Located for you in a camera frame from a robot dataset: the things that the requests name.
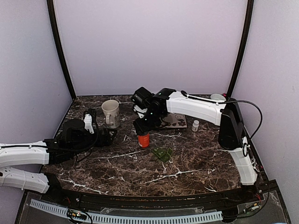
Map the black right frame post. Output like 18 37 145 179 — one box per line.
227 0 254 98

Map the green pill organizer box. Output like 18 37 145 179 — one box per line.
151 147 173 162

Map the cream ceramic mug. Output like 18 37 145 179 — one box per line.
101 100 120 129

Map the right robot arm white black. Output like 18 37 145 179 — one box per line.
131 87 257 203

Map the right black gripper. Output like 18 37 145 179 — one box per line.
133 109 163 135

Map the small white bowl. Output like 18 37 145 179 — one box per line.
210 93 226 101

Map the white pill bottle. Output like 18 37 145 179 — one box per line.
192 120 199 132

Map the floral square coaster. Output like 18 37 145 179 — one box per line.
159 113 187 129

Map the red pill bottle grey lid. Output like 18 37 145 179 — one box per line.
138 133 150 148

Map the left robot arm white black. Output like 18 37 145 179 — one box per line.
0 115 117 203

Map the black frame post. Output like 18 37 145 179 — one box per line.
46 0 77 101
227 0 254 98

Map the black left frame post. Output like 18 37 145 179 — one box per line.
46 0 77 101

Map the small circuit board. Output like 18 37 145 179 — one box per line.
66 209 87 221

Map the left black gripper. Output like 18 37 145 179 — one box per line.
70 128 117 157

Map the white slotted cable duct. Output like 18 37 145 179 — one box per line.
29 199 223 224

